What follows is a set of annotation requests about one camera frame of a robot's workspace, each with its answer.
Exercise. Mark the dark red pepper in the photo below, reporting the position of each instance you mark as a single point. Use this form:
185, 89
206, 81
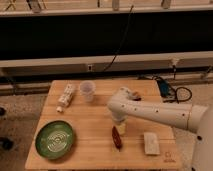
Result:
116, 138

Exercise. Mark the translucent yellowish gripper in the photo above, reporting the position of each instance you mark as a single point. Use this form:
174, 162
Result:
121, 127

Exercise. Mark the white rectangular sponge block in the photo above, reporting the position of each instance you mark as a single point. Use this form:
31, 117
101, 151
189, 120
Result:
151, 144

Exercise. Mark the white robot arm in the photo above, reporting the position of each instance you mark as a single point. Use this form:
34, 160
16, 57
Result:
194, 118

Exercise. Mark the green round plate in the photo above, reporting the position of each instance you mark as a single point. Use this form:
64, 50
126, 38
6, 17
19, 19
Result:
54, 139

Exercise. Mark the brown chocolate bar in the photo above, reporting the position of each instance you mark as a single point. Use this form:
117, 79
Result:
136, 96

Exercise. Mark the white wall outlet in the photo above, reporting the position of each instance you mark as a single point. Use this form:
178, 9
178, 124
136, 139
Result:
90, 68

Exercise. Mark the clear plastic cup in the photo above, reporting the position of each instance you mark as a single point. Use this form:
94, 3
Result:
87, 90

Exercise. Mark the blue power adapter box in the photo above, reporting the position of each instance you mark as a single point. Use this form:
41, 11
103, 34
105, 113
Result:
164, 88

